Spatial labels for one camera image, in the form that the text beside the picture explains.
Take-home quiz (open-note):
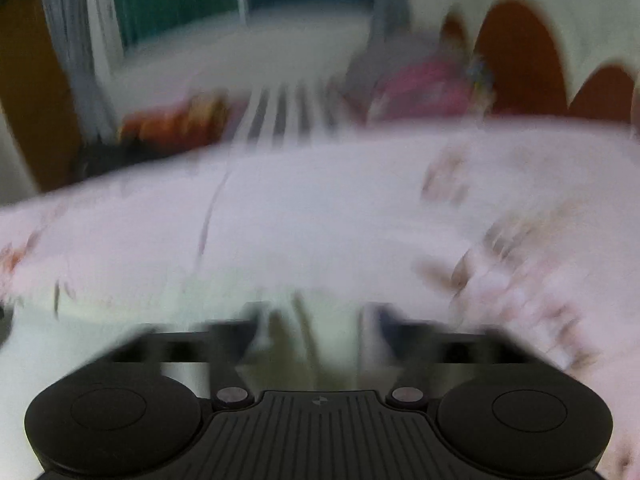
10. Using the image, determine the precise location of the pile of folded clothes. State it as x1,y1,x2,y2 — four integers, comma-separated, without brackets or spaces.
344,27,498,123

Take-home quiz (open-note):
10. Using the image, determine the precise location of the orange patterned cloth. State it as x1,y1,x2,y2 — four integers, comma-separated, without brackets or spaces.
117,91,233,153

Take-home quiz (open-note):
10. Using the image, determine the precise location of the grey curtain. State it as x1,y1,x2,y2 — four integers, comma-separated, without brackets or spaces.
365,0,418,68
37,0,126,141

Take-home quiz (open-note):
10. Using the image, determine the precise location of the brown wooden door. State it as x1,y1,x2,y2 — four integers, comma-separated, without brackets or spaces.
0,0,83,198

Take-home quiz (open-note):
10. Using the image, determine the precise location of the white knit sweater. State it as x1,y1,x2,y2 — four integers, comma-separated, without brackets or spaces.
0,157,483,480

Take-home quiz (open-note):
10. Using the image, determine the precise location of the red and white headboard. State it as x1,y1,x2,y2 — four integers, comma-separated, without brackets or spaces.
439,0,640,128

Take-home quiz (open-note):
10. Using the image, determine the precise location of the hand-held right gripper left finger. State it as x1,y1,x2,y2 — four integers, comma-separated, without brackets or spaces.
107,302,275,408

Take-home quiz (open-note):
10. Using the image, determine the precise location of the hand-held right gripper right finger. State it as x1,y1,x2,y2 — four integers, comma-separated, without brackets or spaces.
369,304,538,407

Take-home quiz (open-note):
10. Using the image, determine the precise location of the grey striped cloth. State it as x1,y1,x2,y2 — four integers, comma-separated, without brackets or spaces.
227,79,353,148

